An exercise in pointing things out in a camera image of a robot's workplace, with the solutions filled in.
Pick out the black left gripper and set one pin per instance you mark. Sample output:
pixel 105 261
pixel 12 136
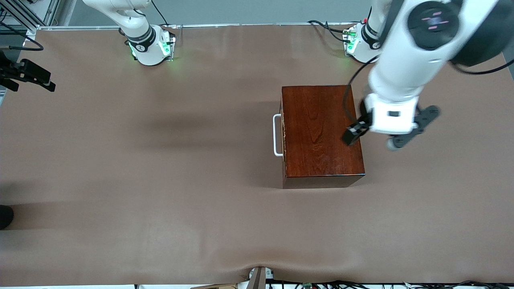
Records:
pixel 362 121

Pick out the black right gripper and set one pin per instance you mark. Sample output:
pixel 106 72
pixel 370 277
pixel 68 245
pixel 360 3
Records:
pixel 16 70

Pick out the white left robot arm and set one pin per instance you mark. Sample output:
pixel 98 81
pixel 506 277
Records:
pixel 401 68

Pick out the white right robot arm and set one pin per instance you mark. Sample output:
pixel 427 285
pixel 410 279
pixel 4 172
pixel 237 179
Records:
pixel 150 52

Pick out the dark brown wooden cabinet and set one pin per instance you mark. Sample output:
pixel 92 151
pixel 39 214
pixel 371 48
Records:
pixel 313 132

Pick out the black round object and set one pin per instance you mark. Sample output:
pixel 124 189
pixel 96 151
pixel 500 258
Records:
pixel 5 216

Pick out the brown table cover sheet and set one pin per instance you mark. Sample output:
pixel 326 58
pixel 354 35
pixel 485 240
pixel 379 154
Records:
pixel 160 200

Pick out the aluminium frame post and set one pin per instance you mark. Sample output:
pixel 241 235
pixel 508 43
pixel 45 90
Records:
pixel 32 32

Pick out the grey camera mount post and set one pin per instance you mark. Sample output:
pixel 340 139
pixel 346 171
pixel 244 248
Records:
pixel 257 279

